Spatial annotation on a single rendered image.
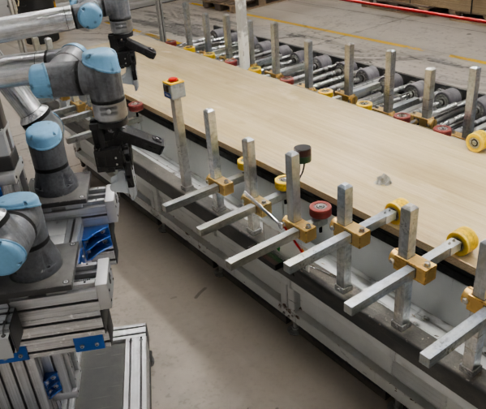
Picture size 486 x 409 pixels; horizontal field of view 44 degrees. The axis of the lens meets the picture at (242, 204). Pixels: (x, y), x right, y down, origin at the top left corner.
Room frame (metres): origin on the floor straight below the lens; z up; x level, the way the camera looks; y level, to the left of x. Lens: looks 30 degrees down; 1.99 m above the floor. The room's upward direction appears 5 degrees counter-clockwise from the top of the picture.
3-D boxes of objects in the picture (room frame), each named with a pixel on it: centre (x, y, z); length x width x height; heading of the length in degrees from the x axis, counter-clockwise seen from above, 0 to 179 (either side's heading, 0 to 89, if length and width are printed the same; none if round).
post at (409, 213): (1.43, -0.46, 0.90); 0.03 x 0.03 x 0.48; 34
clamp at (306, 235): (1.83, -0.20, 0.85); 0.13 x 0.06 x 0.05; 34
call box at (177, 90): (2.47, 0.25, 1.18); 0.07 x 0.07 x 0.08; 34
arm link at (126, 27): (2.12, 0.37, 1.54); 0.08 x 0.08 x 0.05
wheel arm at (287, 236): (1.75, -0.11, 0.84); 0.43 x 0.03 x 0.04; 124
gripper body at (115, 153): (1.28, 0.29, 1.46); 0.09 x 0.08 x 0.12; 96
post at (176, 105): (2.47, 0.25, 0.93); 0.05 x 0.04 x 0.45; 34
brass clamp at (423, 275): (1.41, -0.48, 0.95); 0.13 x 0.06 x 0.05; 34
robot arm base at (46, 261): (1.42, 0.60, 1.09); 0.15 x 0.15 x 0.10
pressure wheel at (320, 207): (1.86, -0.28, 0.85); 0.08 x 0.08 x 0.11
